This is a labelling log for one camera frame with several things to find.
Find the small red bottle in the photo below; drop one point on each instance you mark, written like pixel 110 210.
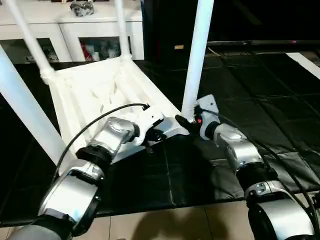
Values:
pixel 85 51

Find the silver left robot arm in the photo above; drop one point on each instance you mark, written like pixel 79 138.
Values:
pixel 85 170

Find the white plastic table top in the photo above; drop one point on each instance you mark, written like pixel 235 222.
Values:
pixel 100 95

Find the white glass-door cabinet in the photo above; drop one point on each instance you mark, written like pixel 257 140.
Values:
pixel 75 30

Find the black work mat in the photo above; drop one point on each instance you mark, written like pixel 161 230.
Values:
pixel 250 140

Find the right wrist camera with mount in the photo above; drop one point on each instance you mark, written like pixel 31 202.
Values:
pixel 207 106

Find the small brown tag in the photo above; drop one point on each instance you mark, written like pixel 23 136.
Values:
pixel 178 47

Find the long black bar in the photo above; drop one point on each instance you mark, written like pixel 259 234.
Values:
pixel 265 45

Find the dark object on cabinet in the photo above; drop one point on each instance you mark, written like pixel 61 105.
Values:
pixel 82 7

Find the flat white board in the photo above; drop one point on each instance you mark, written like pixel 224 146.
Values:
pixel 305 65

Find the white plastic table leg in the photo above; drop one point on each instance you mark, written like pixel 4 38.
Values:
pixel 122 30
pixel 27 110
pixel 30 45
pixel 196 55

